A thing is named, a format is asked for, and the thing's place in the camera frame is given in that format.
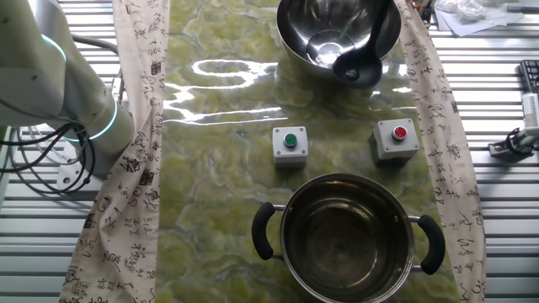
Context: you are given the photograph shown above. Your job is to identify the black ladle with red tip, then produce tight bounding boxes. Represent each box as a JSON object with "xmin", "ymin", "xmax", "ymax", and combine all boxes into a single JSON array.
[{"xmin": 331, "ymin": 0, "xmax": 392, "ymax": 90}]

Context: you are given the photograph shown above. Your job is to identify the stainless steel bowl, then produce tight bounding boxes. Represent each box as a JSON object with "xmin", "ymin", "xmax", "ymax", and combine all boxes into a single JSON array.
[{"xmin": 275, "ymin": 0, "xmax": 403, "ymax": 79}]

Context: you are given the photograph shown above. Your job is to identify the green push button box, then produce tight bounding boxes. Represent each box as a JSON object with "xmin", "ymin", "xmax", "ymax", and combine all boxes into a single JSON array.
[{"xmin": 271, "ymin": 125, "xmax": 309, "ymax": 170}]

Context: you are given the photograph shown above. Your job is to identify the green marble pattern mat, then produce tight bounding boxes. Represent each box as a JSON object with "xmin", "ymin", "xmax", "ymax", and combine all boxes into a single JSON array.
[{"xmin": 153, "ymin": 0, "xmax": 464, "ymax": 303}]

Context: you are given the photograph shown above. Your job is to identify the red push button box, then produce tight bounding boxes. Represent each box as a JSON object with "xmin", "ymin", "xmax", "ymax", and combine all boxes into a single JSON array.
[{"xmin": 369, "ymin": 117, "xmax": 421, "ymax": 166}]

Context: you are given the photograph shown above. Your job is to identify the beige calligraphy cloth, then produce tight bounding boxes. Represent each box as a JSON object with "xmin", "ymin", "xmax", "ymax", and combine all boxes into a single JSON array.
[
  {"xmin": 58, "ymin": 0, "xmax": 172, "ymax": 303},
  {"xmin": 395, "ymin": 0, "xmax": 488, "ymax": 303}
]

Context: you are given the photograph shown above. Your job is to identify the clear plastic bag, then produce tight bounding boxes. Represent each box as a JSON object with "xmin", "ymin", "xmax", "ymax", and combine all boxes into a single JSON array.
[{"xmin": 435, "ymin": 0, "xmax": 506, "ymax": 22}]

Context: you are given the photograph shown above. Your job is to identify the white paper sheets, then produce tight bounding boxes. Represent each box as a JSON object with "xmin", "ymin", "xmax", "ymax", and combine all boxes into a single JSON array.
[{"xmin": 433, "ymin": 0, "xmax": 526, "ymax": 38}]

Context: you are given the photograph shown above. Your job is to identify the black keyboard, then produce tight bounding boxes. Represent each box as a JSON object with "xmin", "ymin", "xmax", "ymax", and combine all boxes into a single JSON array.
[{"xmin": 520, "ymin": 59, "xmax": 539, "ymax": 94}]

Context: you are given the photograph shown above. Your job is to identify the steel pot with black handles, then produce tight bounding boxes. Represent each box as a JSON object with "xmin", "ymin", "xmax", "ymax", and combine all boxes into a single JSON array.
[{"xmin": 251, "ymin": 172, "xmax": 446, "ymax": 303}]

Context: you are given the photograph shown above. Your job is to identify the black base cable bundle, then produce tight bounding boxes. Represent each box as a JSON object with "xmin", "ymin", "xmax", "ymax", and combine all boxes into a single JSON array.
[{"xmin": 0, "ymin": 121, "xmax": 97, "ymax": 195}]

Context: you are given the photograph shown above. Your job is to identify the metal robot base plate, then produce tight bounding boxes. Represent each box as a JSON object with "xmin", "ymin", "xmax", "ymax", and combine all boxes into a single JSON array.
[{"xmin": 56, "ymin": 162, "xmax": 106, "ymax": 193}]

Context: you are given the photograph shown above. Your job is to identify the thick grey cable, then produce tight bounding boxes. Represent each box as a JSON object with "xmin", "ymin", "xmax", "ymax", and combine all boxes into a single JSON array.
[{"xmin": 71, "ymin": 34, "xmax": 121, "ymax": 56}]

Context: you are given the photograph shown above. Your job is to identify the black camera cable loop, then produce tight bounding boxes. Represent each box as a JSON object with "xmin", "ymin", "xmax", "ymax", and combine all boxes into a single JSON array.
[{"xmin": 504, "ymin": 127, "xmax": 536, "ymax": 156}]

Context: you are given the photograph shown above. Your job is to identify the aluminium frame beam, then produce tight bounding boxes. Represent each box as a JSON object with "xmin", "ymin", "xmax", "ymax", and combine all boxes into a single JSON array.
[{"xmin": 521, "ymin": 93, "xmax": 539, "ymax": 128}]

